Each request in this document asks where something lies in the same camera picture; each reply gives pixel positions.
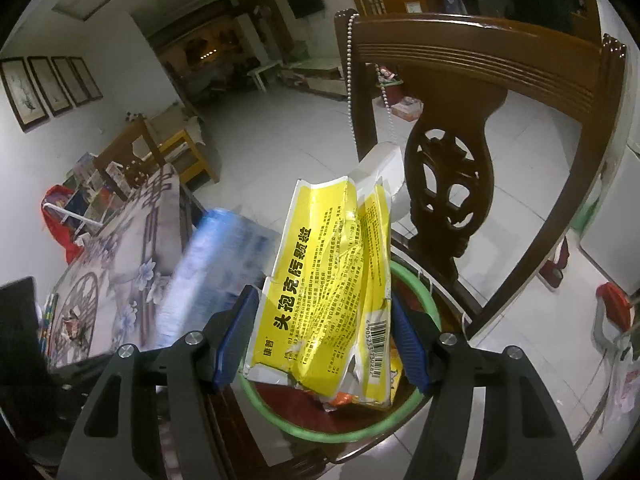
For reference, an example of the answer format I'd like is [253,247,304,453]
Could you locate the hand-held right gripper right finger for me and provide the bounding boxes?
[389,294,584,480]

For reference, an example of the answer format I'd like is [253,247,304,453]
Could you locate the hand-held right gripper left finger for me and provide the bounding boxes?
[60,284,262,480]

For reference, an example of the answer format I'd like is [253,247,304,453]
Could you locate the large blue white plastic packet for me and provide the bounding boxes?
[155,207,283,351]

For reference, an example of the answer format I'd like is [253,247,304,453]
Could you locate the yellow medicine packet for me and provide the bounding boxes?
[242,142,407,411]

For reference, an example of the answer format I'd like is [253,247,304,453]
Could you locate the green rimmed red basin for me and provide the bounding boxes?
[235,257,443,443]

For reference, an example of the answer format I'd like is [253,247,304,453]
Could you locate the red slippers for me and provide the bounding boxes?
[537,237,571,288]

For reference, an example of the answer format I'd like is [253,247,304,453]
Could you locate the bundle of coloured pencils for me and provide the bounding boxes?
[39,292,61,361]

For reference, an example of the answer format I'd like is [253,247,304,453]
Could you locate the light wooden low table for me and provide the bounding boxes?
[150,110,221,186]

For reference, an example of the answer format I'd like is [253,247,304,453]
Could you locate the white book rack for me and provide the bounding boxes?
[42,152,131,236]

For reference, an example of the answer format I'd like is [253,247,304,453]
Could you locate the red white plastic tool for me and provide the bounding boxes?
[592,282,640,356]

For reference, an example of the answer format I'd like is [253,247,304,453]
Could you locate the red bag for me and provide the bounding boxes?
[40,185,88,263]

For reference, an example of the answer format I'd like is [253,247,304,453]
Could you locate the plain wooden chair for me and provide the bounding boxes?
[92,115,166,186]

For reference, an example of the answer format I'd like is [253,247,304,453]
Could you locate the white plastic bag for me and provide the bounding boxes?
[607,350,640,421]

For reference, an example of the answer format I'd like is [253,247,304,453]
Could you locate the small pink box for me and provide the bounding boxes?
[392,100,423,121]

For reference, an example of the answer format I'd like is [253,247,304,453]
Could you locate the white cabinet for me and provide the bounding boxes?
[575,145,640,281]

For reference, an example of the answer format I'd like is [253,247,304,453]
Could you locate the red figurine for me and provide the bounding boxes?
[375,65,406,106]

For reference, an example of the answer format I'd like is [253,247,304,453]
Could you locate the white bench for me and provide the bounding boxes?
[247,60,283,93]

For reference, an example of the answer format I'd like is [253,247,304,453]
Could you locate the carved wooden chair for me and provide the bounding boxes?
[200,10,628,466]

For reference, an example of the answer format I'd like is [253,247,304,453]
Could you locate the low television cabinet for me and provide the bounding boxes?
[290,55,351,96]

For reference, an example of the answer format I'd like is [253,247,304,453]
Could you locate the white bead string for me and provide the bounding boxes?
[345,10,401,143]

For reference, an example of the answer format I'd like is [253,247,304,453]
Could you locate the framed wall picture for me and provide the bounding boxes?
[51,56,91,108]
[69,57,103,102]
[27,56,71,117]
[0,57,51,133]

